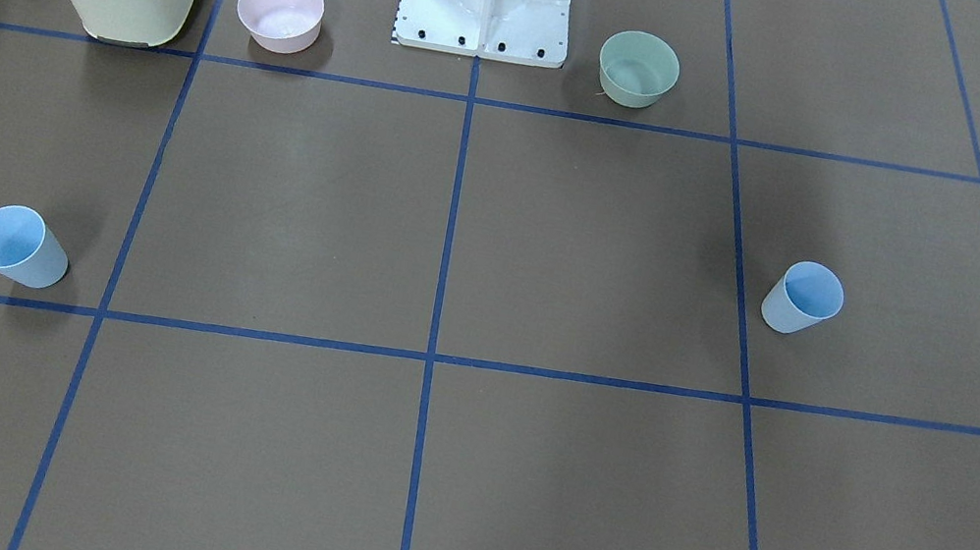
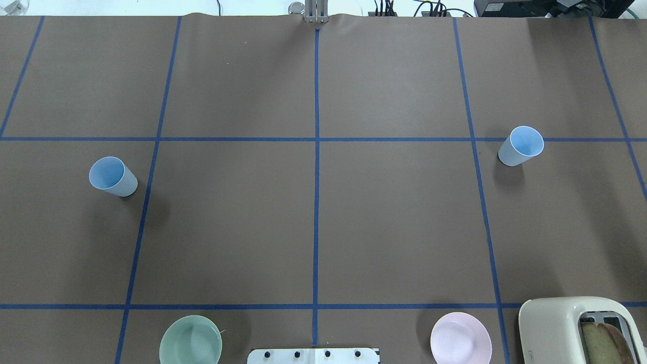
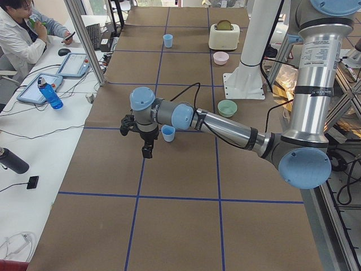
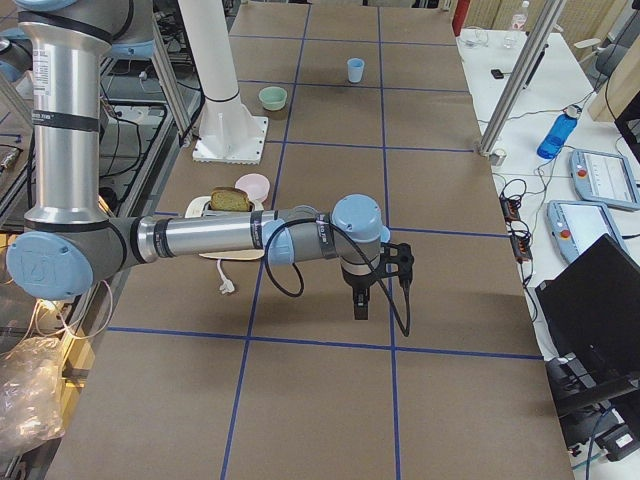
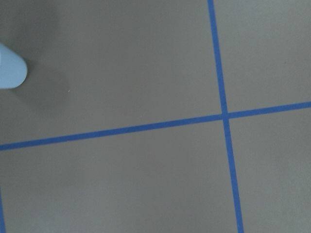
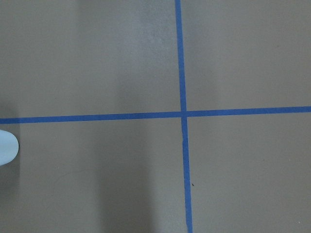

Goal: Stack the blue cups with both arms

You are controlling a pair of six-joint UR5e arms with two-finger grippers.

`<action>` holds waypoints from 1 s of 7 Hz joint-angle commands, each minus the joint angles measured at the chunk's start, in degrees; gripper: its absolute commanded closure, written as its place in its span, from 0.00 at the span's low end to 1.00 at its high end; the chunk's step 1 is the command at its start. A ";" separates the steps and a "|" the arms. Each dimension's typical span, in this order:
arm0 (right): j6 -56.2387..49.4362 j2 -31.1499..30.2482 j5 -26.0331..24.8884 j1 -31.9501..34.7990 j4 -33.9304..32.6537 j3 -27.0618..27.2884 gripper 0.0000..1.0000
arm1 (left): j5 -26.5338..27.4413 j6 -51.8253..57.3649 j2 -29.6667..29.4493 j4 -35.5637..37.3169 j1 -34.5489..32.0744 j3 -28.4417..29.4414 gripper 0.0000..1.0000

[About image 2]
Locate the blue cup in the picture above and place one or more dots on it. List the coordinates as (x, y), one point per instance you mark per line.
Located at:
(111, 175)
(522, 144)

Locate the metal clamp at table edge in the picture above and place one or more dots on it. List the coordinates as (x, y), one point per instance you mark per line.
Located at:
(316, 11)

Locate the pink bowl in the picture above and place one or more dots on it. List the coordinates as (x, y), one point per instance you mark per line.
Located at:
(459, 337)

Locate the green bowl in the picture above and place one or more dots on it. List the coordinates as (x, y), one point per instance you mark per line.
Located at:
(191, 339)

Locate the cream toaster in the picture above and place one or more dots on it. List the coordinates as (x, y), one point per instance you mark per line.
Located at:
(550, 328)

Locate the bread slice in toaster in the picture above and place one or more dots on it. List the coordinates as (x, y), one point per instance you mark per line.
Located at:
(604, 343)

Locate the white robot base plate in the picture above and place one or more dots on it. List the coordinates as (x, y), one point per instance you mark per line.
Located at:
(315, 355)

